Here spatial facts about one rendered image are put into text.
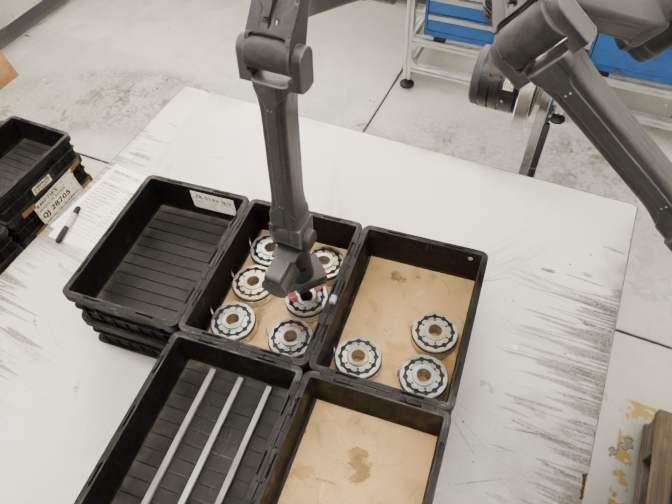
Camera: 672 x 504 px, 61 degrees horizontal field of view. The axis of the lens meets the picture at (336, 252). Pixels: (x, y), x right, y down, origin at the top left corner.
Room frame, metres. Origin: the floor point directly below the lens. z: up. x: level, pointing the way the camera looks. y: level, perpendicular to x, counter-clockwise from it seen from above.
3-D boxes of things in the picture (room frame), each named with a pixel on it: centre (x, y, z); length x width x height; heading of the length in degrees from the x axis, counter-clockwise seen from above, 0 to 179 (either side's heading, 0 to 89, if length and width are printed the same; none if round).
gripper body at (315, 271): (0.73, 0.08, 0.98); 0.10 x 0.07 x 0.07; 112
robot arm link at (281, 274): (0.69, 0.10, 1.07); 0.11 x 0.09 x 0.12; 152
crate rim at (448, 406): (0.65, -0.14, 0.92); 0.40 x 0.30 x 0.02; 158
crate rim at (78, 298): (0.87, 0.42, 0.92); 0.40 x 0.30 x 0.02; 158
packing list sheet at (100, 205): (1.22, 0.69, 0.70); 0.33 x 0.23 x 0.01; 152
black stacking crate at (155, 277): (0.87, 0.42, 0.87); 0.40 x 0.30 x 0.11; 158
